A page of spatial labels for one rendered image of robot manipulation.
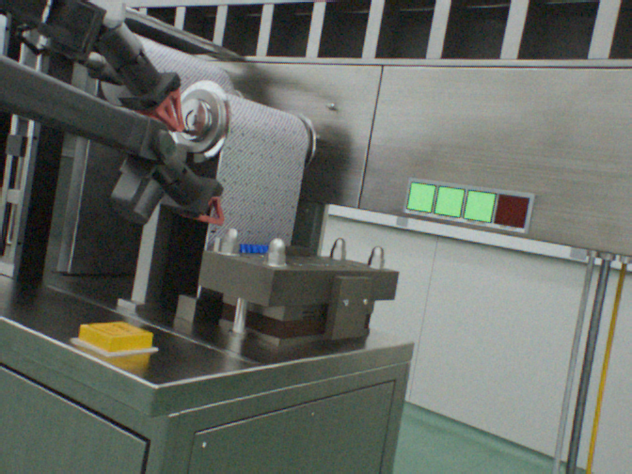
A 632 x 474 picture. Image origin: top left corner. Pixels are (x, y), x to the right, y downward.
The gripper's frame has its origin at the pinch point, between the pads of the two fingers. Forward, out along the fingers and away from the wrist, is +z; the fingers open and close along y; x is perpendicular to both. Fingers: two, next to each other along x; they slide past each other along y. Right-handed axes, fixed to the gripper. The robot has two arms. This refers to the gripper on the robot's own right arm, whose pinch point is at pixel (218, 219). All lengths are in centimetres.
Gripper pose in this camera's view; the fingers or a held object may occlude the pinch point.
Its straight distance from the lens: 120.2
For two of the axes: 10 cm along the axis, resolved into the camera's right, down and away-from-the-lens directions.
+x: 4.3, -8.4, 3.3
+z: 4.4, 5.1, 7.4
